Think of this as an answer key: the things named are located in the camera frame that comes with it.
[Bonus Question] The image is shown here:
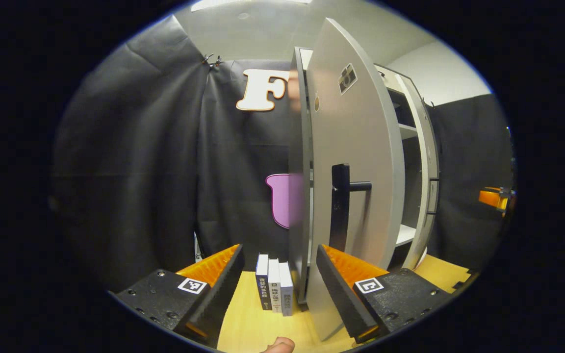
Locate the black backdrop cloth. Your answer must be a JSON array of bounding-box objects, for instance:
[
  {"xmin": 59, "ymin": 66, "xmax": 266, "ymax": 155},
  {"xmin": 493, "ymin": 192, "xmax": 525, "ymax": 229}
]
[{"xmin": 50, "ymin": 15, "xmax": 514, "ymax": 290}]

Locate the white book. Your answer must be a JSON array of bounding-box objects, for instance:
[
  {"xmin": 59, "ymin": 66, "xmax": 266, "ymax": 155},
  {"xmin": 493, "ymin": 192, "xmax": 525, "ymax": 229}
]
[
  {"xmin": 279, "ymin": 261, "xmax": 294, "ymax": 317},
  {"xmin": 268, "ymin": 258, "xmax": 282, "ymax": 314}
]

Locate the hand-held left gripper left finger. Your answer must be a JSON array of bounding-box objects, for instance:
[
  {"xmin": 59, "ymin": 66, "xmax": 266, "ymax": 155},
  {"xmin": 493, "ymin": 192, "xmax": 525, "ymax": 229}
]
[{"xmin": 110, "ymin": 244, "xmax": 245, "ymax": 348}]

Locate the dark blue book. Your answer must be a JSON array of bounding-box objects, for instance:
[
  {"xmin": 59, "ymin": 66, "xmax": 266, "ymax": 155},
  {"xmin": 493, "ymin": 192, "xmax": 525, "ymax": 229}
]
[{"xmin": 256, "ymin": 253, "xmax": 272, "ymax": 311}]

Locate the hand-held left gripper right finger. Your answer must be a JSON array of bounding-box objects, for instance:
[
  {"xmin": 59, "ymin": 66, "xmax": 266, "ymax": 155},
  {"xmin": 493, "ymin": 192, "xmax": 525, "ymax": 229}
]
[{"xmin": 316, "ymin": 244, "xmax": 452, "ymax": 344}]

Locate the white cabinet door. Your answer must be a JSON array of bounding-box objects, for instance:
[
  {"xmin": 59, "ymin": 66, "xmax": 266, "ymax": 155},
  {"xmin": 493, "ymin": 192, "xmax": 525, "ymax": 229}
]
[
  {"xmin": 395, "ymin": 73, "xmax": 441, "ymax": 271},
  {"xmin": 305, "ymin": 18, "xmax": 406, "ymax": 341}
]

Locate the white cabinet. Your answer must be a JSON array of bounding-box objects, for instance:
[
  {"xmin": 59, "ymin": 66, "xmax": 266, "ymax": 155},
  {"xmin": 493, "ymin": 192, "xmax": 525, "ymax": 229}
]
[{"xmin": 288, "ymin": 47, "xmax": 441, "ymax": 305}]

